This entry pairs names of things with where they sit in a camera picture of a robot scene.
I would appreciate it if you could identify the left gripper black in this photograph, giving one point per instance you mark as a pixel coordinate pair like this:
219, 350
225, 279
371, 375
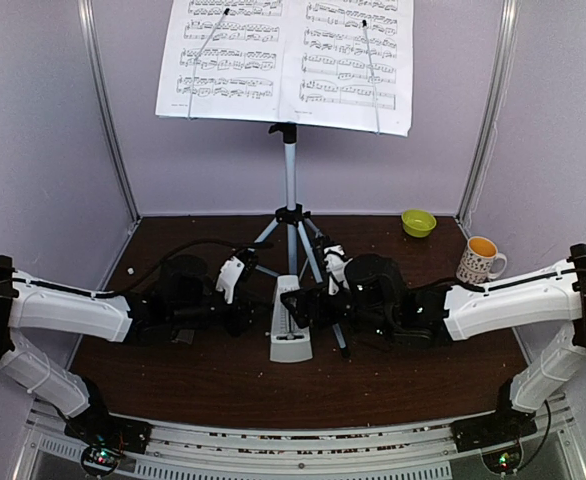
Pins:
240, 321

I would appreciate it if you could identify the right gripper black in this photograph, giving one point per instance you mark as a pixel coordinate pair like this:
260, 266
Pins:
306, 297

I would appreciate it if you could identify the white metronome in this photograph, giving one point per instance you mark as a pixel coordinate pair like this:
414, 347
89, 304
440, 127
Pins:
288, 343

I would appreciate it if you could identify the clear metronome front cover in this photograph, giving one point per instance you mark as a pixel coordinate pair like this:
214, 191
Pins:
185, 336

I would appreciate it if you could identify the light blue music stand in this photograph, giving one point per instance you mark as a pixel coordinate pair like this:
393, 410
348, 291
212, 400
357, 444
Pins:
299, 228

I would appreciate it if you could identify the sheet music page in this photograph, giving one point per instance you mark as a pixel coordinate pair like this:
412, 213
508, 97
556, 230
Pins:
223, 60
349, 65

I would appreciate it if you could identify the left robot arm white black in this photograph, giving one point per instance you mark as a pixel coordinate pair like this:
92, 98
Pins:
173, 296

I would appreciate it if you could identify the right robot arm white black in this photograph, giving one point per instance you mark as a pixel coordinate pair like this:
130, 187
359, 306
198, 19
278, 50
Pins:
370, 290

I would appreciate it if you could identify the green bowl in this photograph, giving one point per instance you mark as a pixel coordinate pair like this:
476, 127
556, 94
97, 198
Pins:
418, 223

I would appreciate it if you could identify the white mug orange inside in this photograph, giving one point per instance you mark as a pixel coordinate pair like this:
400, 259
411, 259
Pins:
480, 261

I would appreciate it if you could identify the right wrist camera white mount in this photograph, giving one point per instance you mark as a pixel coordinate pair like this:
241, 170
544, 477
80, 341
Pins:
332, 258

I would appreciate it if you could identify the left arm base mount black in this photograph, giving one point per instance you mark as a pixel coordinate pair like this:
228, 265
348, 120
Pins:
116, 433

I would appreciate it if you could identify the aluminium front rail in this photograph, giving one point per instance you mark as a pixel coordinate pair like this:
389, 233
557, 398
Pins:
424, 450

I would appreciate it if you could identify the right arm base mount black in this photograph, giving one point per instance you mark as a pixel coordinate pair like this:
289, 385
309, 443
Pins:
491, 429

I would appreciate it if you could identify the aluminium corner post right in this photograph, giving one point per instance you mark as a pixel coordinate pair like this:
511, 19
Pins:
497, 91

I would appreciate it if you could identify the aluminium corner post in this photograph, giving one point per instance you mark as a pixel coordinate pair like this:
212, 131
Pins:
497, 91
91, 41

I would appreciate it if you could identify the aluminium corner post left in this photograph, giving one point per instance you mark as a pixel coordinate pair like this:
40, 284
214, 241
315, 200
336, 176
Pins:
91, 41

